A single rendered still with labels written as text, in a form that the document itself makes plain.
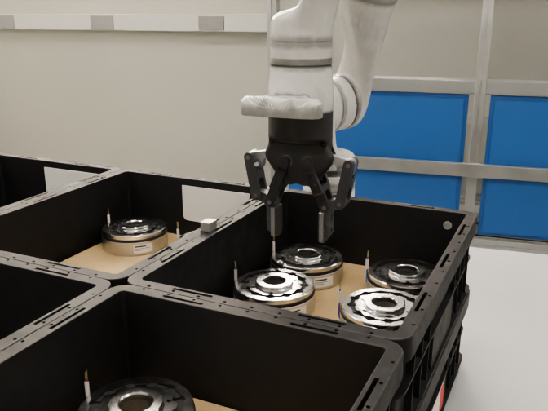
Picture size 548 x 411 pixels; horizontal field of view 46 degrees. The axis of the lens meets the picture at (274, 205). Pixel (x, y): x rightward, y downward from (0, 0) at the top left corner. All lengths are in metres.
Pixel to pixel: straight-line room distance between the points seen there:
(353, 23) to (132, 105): 3.09
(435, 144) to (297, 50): 1.97
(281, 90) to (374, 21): 0.33
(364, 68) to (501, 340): 0.48
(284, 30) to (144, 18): 3.18
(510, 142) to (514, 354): 1.66
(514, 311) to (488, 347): 0.15
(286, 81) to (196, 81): 3.11
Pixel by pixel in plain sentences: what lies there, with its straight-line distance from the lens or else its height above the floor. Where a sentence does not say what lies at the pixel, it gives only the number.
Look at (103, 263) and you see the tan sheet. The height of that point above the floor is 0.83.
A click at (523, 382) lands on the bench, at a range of 0.99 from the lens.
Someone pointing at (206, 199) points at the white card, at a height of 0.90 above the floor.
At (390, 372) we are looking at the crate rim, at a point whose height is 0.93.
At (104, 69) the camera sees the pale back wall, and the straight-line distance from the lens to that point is 4.09.
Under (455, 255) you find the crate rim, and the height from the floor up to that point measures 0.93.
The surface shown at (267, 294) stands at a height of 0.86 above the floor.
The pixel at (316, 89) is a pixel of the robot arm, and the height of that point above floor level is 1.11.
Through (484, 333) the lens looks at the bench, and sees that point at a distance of 1.10.
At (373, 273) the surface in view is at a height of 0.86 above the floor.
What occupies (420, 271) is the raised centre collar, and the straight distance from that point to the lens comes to 0.87.
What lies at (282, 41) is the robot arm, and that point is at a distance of 0.72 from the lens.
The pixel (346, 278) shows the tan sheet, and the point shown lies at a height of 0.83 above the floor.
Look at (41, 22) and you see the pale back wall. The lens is 4.25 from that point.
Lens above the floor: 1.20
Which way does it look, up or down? 17 degrees down
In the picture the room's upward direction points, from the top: straight up
